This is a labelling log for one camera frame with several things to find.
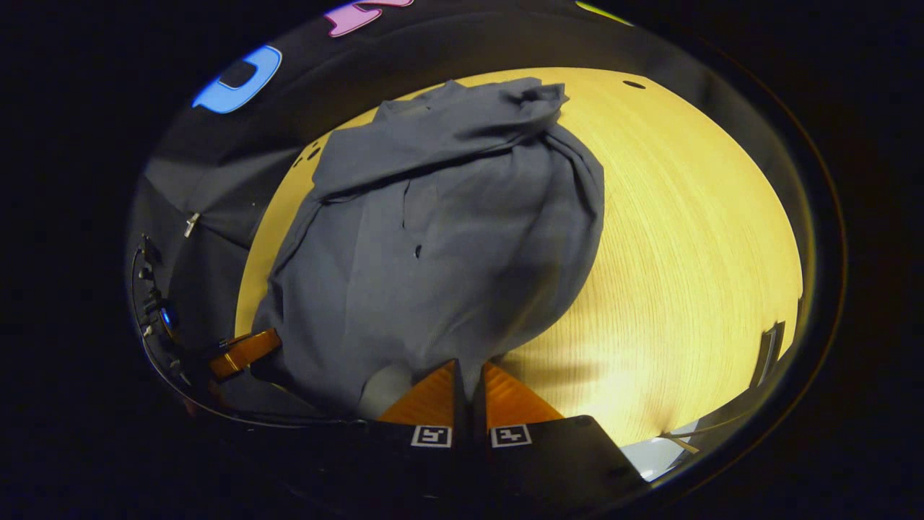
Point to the grey polo shirt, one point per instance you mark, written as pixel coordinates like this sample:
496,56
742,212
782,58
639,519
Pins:
469,238

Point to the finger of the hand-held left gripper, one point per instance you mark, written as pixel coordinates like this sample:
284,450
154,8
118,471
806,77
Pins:
245,352

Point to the dark table edge bracket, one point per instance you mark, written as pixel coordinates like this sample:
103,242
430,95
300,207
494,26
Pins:
769,354

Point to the silver cloth clip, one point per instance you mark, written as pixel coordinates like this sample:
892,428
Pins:
191,224

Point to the black backdrop cloth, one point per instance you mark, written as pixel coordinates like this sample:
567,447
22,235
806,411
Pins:
216,166

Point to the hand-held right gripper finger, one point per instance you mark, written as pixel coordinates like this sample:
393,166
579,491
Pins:
462,415
479,415

